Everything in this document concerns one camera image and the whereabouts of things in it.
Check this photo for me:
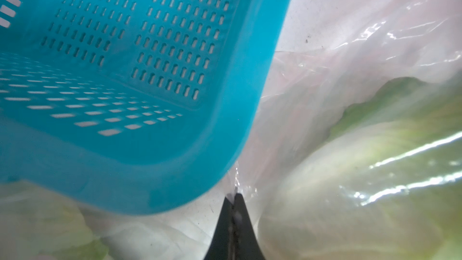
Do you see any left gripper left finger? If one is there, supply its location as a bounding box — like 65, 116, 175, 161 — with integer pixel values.
204, 197, 233, 260

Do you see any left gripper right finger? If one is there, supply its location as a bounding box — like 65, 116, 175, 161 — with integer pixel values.
233, 193, 265, 260

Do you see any clear blue zip-top bag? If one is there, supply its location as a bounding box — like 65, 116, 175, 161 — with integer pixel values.
83, 0, 462, 260

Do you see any green chinese cabbage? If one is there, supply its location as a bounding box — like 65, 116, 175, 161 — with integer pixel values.
257, 75, 462, 260

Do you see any small perforated bag with cabbage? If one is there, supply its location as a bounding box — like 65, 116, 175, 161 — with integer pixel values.
1, 182, 110, 260

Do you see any teal plastic basket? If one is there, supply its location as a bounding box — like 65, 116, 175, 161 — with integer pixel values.
1, 0, 290, 215

